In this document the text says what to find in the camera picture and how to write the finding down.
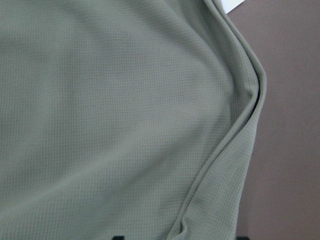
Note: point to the olive green long-sleeve shirt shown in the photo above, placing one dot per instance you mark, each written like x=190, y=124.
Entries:
x=132, y=118

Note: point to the brown table mat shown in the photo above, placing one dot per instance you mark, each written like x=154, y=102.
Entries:
x=281, y=196

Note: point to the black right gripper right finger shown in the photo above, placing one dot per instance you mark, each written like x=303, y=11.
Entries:
x=243, y=238

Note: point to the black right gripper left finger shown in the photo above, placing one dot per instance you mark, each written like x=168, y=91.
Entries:
x=118, y=237

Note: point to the white shirt price tag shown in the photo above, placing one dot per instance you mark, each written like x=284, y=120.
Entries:
x=230, y=5

